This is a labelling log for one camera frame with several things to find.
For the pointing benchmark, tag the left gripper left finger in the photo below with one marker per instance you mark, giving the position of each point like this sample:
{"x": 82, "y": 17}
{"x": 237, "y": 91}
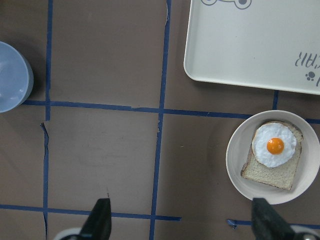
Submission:
{"x": 98, "y": 225}

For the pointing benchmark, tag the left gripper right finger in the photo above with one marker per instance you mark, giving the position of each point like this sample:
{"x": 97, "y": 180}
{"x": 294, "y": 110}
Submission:
{"x": 267, "y": 224}

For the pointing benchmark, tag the bread slice on plate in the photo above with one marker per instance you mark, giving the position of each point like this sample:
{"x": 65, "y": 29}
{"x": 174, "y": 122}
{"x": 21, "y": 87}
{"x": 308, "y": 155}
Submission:
{"x": 281, "y": 177}

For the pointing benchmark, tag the cream round plate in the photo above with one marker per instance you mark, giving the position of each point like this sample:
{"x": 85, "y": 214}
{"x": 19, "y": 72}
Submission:
{"x": 238, "y": 148}

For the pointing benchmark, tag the fried egg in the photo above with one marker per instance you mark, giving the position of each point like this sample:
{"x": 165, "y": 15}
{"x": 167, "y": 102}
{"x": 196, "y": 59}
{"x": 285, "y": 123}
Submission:
{"x": 273, "y": 144}

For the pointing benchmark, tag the blue bowl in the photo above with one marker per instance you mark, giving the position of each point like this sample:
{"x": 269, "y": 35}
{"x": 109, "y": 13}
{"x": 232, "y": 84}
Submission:
{"x": 16, "y": 78}

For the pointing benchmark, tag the cream bear tray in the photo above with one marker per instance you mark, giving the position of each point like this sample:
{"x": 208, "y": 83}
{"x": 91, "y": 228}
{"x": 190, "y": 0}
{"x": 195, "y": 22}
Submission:
{"x": 269, "y": 44}

